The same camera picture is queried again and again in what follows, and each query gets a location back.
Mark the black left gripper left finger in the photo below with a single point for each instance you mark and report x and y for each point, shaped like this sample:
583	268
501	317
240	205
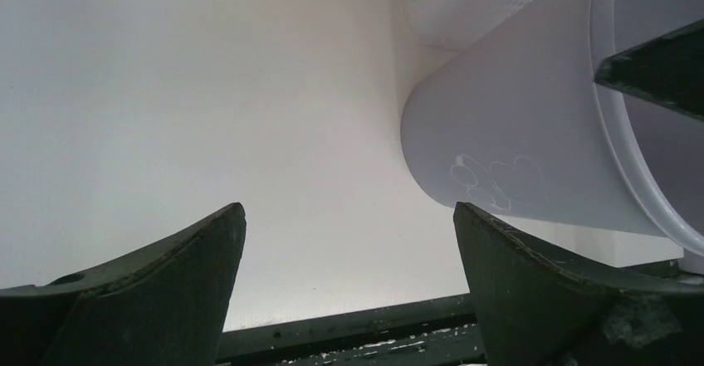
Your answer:
163	304

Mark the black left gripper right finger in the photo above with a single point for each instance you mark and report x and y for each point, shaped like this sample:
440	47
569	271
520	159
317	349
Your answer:
539	304

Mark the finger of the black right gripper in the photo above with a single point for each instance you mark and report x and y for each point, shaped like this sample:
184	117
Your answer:
666	71

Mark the grey bin liner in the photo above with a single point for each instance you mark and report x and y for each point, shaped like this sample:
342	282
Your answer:
516	125

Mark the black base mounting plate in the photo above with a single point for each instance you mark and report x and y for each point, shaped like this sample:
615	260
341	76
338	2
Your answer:
433	332

